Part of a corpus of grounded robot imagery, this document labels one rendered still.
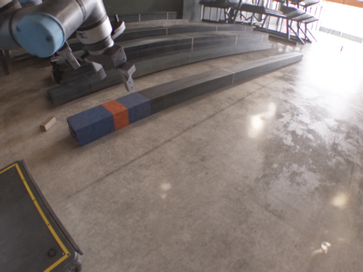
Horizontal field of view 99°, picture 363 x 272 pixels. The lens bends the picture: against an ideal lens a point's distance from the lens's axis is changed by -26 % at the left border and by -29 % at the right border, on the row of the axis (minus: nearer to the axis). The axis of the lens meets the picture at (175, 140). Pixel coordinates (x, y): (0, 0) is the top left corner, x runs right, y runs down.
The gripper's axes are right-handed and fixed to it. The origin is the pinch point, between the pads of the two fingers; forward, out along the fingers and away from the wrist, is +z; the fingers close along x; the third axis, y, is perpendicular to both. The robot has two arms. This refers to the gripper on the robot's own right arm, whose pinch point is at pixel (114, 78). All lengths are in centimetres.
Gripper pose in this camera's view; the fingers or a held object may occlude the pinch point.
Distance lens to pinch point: 68.6
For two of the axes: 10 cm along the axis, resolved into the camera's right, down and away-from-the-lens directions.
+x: 8.5, 4.3, -3.0
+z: 0.8, 4.7, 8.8
